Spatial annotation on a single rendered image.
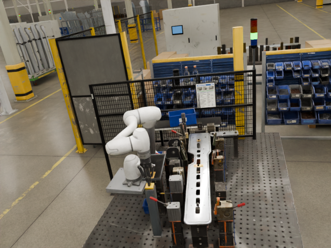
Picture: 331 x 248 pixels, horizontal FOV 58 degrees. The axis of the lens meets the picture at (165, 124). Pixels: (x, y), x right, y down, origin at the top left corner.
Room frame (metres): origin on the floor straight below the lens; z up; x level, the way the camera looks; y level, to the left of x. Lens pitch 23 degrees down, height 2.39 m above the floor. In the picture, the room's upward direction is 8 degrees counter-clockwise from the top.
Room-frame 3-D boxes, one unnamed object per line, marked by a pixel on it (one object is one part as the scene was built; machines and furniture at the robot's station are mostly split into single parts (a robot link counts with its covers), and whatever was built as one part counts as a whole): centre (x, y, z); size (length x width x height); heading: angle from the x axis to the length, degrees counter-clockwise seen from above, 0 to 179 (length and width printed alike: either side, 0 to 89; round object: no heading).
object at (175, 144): (2.37, -0.05, 0.94); 0.18 x 0.13 x 0.49; 171
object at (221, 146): (2.60, -0.51, 0.87); 0.12 x 0.09 x 0.35; 81
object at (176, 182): (1.94, -0.02, 0.90); 0.13 x 0.10 x 0.41; 81
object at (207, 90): (3.22, -0.50, 1.30); 0.23 x 0.02 x 0.31; 81
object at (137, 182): (2.52, 0.39, 0.77); 0.22 x 0.18 x 0.06; 161
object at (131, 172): (2.54, 0.37, 0.91); 0.18 x 0.16 x 0.22; 103
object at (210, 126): (2.94, -0.48, 0.88); 0.08 x 0.08 x 0.36; 81
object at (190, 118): (3.15, -0.20, 1.09); 0.30 x 0.17 x 0.13; 89
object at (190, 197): (2.21, -0.24, 1.00); 1.38 x 0.22 x 0.02; 171
